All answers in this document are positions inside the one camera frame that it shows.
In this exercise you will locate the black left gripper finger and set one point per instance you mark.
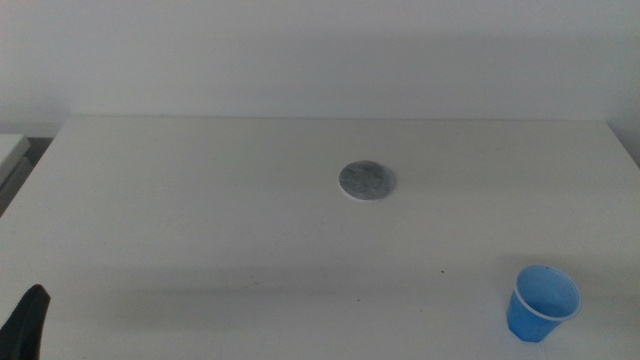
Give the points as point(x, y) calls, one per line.
point(25, 325)

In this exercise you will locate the blue plastic cup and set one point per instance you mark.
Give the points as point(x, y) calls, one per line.
point(535, 312)

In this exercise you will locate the round grey cup mat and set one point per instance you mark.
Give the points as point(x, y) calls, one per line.
point(367, 180)

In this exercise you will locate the white side furniture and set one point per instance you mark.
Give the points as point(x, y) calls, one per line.
point(10, 152)

